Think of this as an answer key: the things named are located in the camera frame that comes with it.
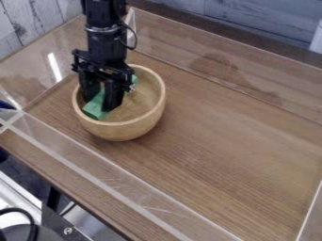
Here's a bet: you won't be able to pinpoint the green rectangular block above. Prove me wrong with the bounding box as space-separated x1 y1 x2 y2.
81 75 139 121

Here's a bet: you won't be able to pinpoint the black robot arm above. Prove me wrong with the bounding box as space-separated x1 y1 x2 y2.
72 0 137 112

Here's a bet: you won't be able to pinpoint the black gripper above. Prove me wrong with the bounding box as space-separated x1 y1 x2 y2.
72 25 136 112

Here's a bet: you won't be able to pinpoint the clear acrylic corner bracket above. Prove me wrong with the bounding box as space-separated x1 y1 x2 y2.
124 8 137 40

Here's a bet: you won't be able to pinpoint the clear acrylic wall panels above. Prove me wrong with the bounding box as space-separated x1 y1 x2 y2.
0 8 322 241

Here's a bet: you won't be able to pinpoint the black bracket with screw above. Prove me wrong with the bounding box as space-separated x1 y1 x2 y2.
39 206 93 241

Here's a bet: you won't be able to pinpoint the black cable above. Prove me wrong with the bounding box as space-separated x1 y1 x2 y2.
0 206 40 241

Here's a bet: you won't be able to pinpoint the black metal table leg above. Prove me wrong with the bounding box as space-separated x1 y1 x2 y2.
47 187 61 211

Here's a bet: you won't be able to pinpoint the brown wooden bowl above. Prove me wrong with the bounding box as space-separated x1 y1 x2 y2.
72 64 166 141

